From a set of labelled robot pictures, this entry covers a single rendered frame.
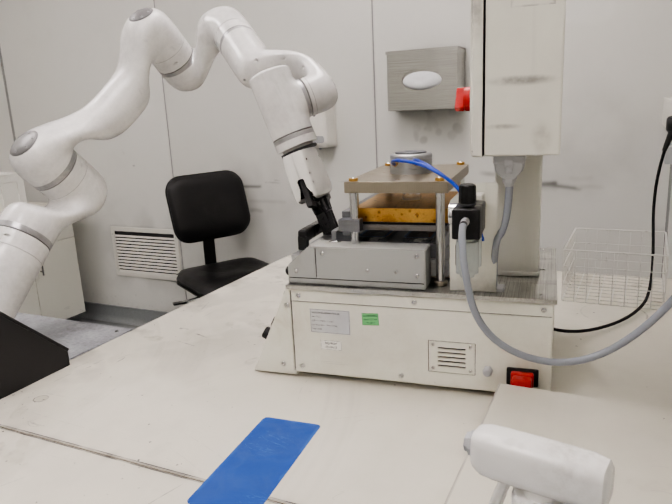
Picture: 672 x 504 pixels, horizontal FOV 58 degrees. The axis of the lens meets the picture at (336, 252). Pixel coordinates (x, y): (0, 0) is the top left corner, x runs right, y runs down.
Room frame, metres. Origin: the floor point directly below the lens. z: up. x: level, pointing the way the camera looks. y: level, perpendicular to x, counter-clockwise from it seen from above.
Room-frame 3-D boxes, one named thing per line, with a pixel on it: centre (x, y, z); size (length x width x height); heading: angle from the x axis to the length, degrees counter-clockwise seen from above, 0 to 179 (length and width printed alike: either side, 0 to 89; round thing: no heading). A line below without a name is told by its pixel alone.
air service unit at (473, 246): (0.89, -0.20, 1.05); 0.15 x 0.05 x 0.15; 160
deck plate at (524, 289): (1.14, -0.18, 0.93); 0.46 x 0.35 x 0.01; 70
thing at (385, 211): (1.14, -0.15, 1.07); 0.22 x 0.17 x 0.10; 160
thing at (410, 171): (1.12, -0.17, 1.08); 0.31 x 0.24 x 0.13; 160
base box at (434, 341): (1.13, -0.14, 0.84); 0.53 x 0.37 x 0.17; 70
